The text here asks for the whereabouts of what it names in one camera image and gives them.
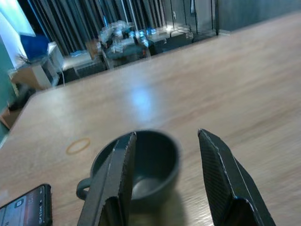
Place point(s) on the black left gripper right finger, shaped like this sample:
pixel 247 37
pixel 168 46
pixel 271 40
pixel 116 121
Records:
pixel 225 179

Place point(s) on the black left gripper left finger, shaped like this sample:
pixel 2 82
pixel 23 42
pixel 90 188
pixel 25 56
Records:
pixel 110 179

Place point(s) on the dark grey cup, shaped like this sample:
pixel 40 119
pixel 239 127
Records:
pixel 155 162

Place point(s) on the tan rubber band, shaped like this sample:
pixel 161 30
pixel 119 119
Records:
pixel 68 149

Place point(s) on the black smartphone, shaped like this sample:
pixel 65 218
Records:
pixel 26 207

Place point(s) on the brown cardboard box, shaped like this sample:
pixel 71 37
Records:
pixel 28 77

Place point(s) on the white side cabinet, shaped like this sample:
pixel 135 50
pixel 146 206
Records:
pixel 53 61

